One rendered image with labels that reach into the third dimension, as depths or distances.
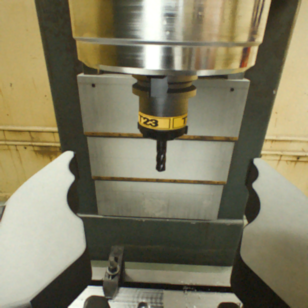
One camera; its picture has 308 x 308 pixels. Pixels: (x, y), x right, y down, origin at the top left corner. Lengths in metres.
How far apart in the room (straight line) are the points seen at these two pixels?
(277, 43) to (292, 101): 0.51
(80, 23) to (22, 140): 1.20
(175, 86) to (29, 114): 1.11
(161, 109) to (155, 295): 0.48
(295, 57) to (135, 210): 0.90
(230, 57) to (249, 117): 0.62
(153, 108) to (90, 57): 0.07
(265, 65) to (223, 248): 0.72
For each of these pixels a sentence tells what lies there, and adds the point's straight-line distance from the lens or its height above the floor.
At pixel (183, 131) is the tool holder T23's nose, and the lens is 0.24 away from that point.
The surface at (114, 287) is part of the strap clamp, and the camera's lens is 0.62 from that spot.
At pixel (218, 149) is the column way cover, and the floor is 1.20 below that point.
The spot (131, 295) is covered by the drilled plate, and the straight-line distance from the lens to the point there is 0.62.
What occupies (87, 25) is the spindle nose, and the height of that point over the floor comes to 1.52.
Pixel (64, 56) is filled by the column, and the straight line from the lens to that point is 0.76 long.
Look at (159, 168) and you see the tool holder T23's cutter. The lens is 0.26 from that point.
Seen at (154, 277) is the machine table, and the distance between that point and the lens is 0.75.
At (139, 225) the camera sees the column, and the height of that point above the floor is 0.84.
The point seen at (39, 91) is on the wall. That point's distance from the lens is 1.22.
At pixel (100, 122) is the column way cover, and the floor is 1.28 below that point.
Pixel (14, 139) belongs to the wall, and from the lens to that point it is 1.38.
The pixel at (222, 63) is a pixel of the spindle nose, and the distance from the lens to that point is 0.17.
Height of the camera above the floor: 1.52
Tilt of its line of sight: 27 degrees down
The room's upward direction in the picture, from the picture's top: 2 degrees clockwise
